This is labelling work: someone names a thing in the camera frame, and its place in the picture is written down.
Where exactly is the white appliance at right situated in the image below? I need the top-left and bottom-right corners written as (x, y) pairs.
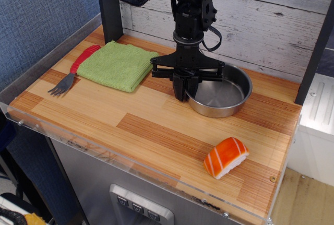
top-left (287, 74), bottom-right (333, 186)

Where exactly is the stainless steel pot with handle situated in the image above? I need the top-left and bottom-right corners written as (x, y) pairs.
top-left (185, 63), bottom-right (253, 118)

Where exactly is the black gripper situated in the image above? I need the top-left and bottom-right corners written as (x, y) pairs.
top-left (150, 44), bottom-right (225, 102)

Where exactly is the clear acrylic edge guard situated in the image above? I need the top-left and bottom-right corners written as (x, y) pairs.
top-left (1, 96), bottom-right (292, 224)

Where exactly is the dark vertical post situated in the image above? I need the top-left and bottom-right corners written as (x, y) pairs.
top-left (294, 0), bottom-right (333, 105)
top-left (99, 0), bottom-right (124, 43)

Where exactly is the right dark vertical post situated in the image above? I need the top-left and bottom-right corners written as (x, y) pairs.
top-left (294, 0), bottom-right (333, 105)

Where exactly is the yellow object at corner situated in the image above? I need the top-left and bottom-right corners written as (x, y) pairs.
top-left (24, 213), bottom-right (47, 225)

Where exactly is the silver button control panel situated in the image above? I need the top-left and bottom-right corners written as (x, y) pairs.
top-left (109, 184), bottom-right (174, 224)

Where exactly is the left dark vertical post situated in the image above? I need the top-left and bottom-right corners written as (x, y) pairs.
top-left (99, 0), bottom-right (124, 43)

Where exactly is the red handled metal fork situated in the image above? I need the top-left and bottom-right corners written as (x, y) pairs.
top-left (48, 45), bottom-right (101, 96)

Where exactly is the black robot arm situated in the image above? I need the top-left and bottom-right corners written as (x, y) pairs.
top-left (151, 0), bottom-right (225, 101)

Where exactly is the toy salmon nigiri sushi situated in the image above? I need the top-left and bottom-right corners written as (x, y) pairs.
top-left (204, 137), bottom-right (249, 180)

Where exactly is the green folded napkin cloth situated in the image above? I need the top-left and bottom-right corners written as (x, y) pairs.
top-left (77, 41), bottom-right (159, 92)

